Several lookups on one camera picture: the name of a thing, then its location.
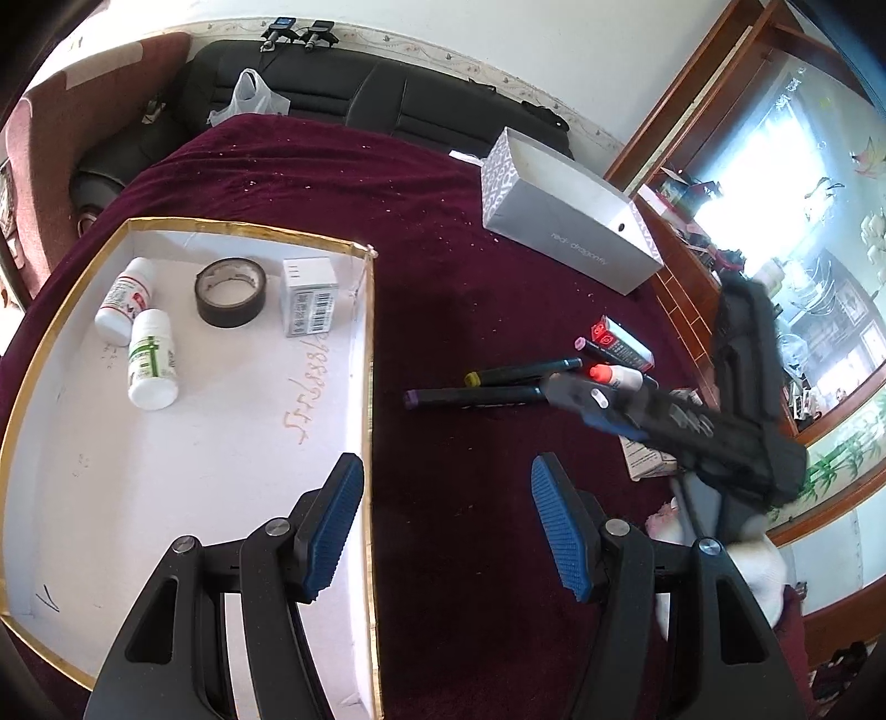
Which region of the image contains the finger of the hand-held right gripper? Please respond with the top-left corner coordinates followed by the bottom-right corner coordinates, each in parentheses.
top-left (543, 371), bottom-right (662, 442)

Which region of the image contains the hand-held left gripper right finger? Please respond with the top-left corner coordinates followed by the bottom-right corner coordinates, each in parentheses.
top-left (530, 452), bottom-right (807, 720)

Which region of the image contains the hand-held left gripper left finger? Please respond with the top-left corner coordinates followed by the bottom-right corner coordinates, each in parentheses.
top-left (83, 453), bottom-right (365, 720)

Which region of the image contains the white orange-capped glue bottle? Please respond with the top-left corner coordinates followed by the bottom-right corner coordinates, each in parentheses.
top-left (588, 363), bottom-right (646, 390)

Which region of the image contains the blue and white medicine box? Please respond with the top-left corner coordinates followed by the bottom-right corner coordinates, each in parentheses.
top-left (618, 435), bottom-right (683, 482)

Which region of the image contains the white gold-edged shallow box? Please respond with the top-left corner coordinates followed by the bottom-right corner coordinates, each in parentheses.
top-left (0, 217), bottom-right (383, 720)

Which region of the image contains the small white barcode box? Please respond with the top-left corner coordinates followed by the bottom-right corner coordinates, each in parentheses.
top-left (282, 256), bottom-right (340, 340)

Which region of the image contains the person's right hand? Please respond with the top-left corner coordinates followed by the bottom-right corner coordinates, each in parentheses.
top-left (647, 500), bottom-right (790, 639)

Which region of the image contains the red and white carton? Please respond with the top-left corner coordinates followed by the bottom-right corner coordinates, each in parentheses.
top-left (594, 315), bottom-right (655, 371)

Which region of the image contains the black yellow-capped marker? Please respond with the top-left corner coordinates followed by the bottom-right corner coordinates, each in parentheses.
top-left (464, 356), bottom-right (586, 387)

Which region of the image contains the black purple-capped marker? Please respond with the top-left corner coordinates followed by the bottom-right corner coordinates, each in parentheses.
top-left (404, 386), bottom-right (549, 412)

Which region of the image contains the grey shoe box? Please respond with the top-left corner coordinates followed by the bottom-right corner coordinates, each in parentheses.
top-left (481, 126), bottom-right (666, 297)

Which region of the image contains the maroon tablecloth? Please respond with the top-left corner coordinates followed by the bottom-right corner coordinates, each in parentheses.
top-left (0, 114), bottom-right (811, 720)

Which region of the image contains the black tape roll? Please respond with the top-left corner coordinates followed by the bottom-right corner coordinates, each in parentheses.
top-left (195, 258), bottom-right (267, 330)

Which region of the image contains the white green-label medicine bottle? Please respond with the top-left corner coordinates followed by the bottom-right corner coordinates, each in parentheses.
top-left (127, 309), bottom-right (179, 412)

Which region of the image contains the wooden glass-door cabinet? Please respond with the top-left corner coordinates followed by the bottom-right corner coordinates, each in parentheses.
top-left (602, 0), bottom-right (886, 680)

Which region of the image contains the white red-label medicine bottle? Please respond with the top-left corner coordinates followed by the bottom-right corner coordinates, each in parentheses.
top-left (95, 258), bottom-right (159, 347)

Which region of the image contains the black sofa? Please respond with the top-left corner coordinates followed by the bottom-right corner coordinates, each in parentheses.
top-left (69, 38), bottom-right (575, 209)

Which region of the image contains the white plastic bag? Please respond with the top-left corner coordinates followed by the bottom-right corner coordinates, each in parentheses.
top-left (208, 68), bottom-right (292, 127)

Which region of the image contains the red-brown armchair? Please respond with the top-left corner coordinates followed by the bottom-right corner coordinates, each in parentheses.
top-left (0, 31), bottom-right (191, 299)

